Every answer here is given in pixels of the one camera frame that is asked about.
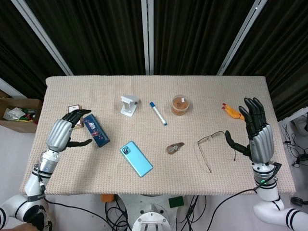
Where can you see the beige waffle tablecloth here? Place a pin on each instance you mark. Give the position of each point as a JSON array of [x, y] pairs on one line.
[[144, 130]]

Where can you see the open cardboard box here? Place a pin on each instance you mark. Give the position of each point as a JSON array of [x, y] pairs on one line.
[[21, 127]]

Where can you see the dark green block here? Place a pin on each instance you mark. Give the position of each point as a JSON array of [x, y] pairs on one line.
[[176, 202]]

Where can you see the clear jar of rubber bands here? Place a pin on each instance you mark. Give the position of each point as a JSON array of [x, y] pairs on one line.
[[181, 104]]

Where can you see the white metal robot torso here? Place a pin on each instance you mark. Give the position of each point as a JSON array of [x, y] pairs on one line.
[[151, 216]]

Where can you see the white metal frame post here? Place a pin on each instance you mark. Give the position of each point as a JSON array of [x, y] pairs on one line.
[[148, 36], [240, 36], [45, 39]]

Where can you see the white metal frame bar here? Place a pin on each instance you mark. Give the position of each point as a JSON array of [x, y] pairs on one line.
[[9, 87], [292, 116]]

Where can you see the small brown card box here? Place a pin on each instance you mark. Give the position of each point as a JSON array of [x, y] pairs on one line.
[[73, 108]]

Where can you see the orange plastic block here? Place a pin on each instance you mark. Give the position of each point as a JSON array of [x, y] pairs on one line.
[[107, 198]]

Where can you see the dark blue patterned box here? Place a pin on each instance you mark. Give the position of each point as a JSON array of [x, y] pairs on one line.
[[96, 130]]

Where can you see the blue capped white marker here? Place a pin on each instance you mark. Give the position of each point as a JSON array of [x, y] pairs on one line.
[[157, 113]]

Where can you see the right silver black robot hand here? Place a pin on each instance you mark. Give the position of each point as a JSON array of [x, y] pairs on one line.
[[262, 142]]

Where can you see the brown correction tape dispenser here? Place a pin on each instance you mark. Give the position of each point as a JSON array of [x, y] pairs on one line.
[[173, 148]]

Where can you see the teal blue smartphone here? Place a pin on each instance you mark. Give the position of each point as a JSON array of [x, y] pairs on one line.
[[137, 158]]

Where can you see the thin metal frame eyeglasses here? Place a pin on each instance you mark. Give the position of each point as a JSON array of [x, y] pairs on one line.
[[211, 136]]

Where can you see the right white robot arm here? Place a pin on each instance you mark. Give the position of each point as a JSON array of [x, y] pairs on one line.
[[264, 190]]

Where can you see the black pleated curtain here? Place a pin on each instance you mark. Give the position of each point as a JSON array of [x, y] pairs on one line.
[[91, 36], [14, 48], [284, 60], [197, 36]]

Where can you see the yellow rubber chicken toy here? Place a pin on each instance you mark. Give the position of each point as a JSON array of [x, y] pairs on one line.
[[232, 111]]

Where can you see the black device on floor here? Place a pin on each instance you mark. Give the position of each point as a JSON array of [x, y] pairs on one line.
[[296, 201]]

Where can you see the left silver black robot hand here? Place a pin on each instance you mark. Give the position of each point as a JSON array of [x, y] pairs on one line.
[[59, 133]]

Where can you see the white phone stand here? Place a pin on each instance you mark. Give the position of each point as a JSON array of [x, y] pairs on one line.
[[127, 106]]

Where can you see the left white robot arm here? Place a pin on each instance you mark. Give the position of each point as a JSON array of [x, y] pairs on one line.
[[45, 163]]

